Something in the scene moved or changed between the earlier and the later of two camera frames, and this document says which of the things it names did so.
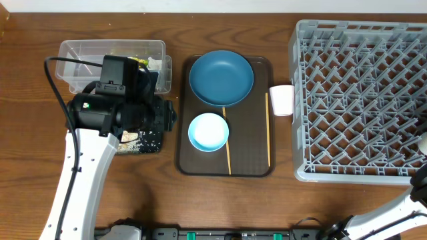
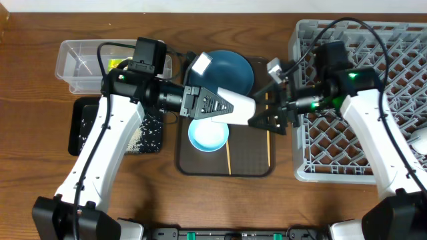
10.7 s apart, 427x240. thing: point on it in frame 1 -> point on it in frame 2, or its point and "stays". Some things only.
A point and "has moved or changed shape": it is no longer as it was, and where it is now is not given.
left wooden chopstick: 224,113 stays
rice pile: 128,143 stays
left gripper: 169,117 -> 194,100
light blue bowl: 208,132 stays
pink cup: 283,99 has moved or changed shape
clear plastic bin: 93,51 stays
